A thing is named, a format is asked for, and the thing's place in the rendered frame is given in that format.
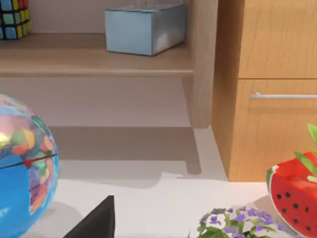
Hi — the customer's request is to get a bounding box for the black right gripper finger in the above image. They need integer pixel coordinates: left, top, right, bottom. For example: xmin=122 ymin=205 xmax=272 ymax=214
xmin=63 ymin=195 xmax=115 ymax=238

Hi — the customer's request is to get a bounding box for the colourful globe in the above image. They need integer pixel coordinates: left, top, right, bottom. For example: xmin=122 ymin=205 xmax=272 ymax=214
xmin=0 ymin=93 xmax=60 ymax=238

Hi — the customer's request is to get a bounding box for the purple flower plant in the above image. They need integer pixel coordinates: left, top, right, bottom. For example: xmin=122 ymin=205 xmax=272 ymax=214
xmin=197 ymin=206 xmax=288 ymax=238

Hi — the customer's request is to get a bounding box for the open wooden shelf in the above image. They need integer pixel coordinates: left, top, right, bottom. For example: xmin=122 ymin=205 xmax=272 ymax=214
xmin=0 ymin=0 xmax=219 ymax=129

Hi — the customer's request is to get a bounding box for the wooden drawer front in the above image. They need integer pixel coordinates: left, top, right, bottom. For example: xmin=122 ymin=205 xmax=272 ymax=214
xmin=229 ymin=78 xmax=317 ymax=183

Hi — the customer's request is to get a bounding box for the light blue tissue box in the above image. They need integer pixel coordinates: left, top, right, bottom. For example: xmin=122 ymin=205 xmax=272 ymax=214
xmin=104 ymin=3 xmax=187 ymax=57

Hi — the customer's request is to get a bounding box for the watermelon plant pot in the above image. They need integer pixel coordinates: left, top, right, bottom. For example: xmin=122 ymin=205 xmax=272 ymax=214
xmin=266 ymin=122 xmax=317 ymax=233

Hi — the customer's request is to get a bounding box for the wooden cupboard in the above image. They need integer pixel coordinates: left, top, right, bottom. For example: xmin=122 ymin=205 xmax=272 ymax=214
xmin=211 ymin=0 xmax=317 ymax=183

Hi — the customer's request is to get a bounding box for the colourful puzzle cube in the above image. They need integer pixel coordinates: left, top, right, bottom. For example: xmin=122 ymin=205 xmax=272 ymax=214
xmin=0 ymin=0 xmax=33 ymax=40

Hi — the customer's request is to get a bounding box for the wooden cupboard door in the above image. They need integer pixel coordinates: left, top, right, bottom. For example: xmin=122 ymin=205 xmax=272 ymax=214
xmin=238 ymin=0 xmax=317 ymax=79

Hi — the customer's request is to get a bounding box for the long metal handle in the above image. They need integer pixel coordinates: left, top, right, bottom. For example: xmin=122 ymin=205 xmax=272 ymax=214
xmin=250 ymin=92 xmax=317 ymax=100

